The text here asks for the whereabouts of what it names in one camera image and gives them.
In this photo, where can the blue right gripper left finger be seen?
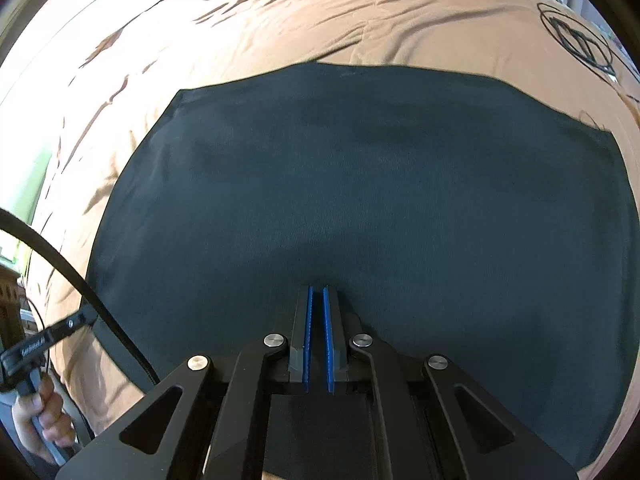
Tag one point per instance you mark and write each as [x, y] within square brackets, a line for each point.
[300, 339]

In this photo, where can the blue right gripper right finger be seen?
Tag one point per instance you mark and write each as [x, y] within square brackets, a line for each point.
[335, 342]

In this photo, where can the black mesh sleeveless shirt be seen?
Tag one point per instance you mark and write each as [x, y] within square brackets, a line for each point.
[452, 212]

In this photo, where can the person left hand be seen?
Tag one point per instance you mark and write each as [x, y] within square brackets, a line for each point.
[39, 418]

